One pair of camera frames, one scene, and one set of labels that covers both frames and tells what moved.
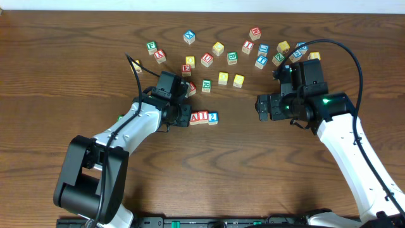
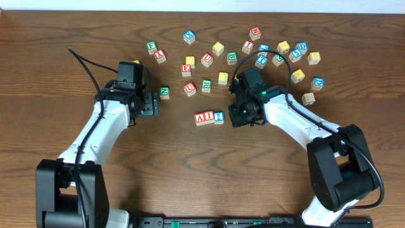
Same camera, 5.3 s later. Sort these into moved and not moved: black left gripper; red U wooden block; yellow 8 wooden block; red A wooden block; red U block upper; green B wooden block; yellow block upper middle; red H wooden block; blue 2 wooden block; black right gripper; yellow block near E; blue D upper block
Moved: red A wooden block; black right gripper; black left gripper; blue 2 wooden block
Not moved: yellow block near E; red U wooden block; green B wooden block; blue D upper block; yellow block upper middle; yellow 8 wooden block; red H wooden block; red U block upper
